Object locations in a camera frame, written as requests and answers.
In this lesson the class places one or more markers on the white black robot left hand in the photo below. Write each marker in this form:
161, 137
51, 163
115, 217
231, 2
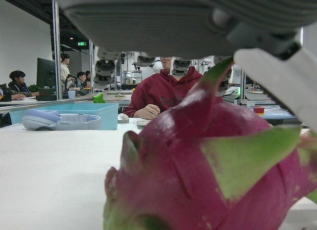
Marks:
148, 22

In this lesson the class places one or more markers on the pink green dragon fruit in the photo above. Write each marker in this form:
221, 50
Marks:
173, 178

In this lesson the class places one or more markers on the person in red hoodie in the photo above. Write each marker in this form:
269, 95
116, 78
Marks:
151, 91

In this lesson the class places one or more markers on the green exit sign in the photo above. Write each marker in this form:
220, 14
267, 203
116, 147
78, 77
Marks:
81, 43

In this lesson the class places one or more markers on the seated person in dark jacket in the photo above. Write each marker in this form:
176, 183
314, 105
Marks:
80, 80

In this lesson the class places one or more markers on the green plastic toy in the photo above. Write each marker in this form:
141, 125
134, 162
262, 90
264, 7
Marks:
99, 97

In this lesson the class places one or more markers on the person in cream shirt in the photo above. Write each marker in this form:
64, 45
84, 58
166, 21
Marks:
65, 71

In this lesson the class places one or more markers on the white computer mouse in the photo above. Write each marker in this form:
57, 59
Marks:
123, 118

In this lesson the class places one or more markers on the light blue plastic bin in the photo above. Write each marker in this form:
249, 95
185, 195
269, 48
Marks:
109, 116

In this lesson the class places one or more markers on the light blue cup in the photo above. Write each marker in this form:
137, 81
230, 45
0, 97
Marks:
71, 94

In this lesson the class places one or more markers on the black computer monitor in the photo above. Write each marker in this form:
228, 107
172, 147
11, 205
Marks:
45, 71

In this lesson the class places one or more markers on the black desktop box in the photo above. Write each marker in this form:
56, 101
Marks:
45, 95

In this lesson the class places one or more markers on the white lavender headphones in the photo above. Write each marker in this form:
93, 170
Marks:
74, 124

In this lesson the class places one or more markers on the yellow red emergency stop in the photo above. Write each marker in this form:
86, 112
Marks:
258, 110

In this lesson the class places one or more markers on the seated person with black hair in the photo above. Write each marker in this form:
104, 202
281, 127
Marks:
18, 85

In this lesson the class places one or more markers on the aluminium frame post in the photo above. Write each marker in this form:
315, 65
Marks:
57, 54
91, 66

